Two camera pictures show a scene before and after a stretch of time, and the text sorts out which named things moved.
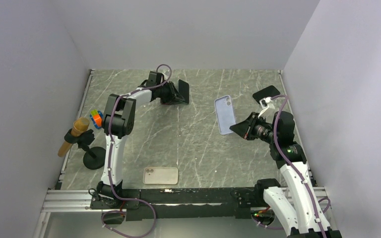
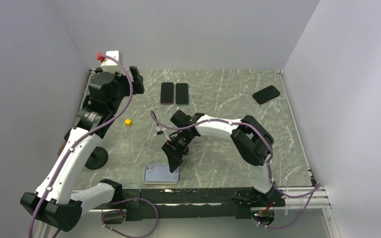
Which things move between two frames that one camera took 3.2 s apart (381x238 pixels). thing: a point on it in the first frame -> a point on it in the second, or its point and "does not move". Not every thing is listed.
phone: x=183 y=89 does not move
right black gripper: x=245 y=128 -> x=174 y=153
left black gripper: x=174 y=97 -> x=137 y=84
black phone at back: x=268 y=92 does not move
